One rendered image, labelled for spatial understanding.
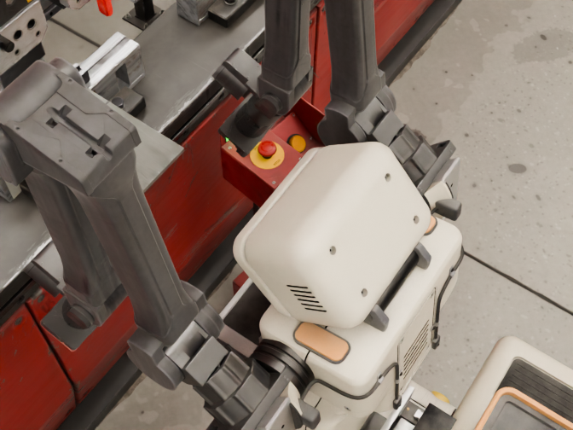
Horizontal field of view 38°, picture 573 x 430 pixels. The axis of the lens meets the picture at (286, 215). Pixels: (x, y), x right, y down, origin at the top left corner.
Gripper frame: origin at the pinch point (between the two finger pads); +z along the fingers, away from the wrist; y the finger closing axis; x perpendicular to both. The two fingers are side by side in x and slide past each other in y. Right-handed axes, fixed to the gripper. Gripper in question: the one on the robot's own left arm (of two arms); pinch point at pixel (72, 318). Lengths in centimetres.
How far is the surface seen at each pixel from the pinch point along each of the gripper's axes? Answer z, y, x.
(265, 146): 18, -56, 6
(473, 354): 65, -79, 92
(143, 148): 5.0, -32.1, -10.7
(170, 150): 3.1, -34.4, -6.8
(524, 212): 69, -130, 84
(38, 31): -4.7, -30.8, -35.5
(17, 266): 20.2, -4.8, -13.0
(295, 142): 24, -66, 11
